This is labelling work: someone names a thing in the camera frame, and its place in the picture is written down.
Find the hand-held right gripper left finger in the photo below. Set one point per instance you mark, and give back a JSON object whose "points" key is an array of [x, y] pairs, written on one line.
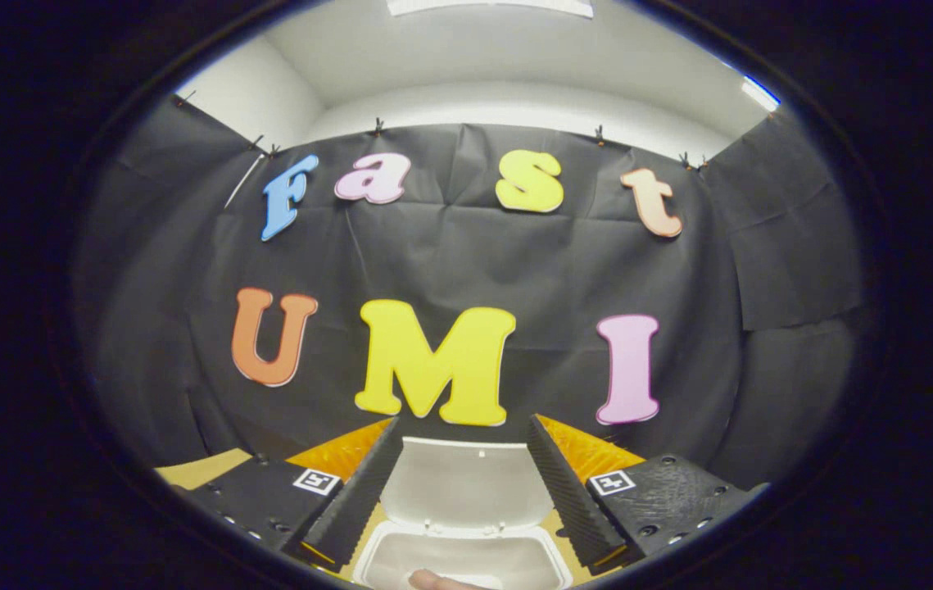
{"points": [[360, 492]]}

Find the wooden desktop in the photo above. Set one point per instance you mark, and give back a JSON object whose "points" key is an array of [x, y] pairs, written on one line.
{"points": [[204, 469]]}

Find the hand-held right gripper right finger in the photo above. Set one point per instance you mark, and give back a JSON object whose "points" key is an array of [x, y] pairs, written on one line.
{"points": [[568, 500]]}

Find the ceiling light panel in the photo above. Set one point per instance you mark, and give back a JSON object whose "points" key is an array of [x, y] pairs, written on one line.
{"points": [[761, 93], [491, 6]]}

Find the black backdrop cloth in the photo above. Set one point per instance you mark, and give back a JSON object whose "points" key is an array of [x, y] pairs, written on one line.
{"points": [[515, 270]]}

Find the white desktop garbage bin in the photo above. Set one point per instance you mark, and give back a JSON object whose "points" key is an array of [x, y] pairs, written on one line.
{"points": [[466, 483]]}

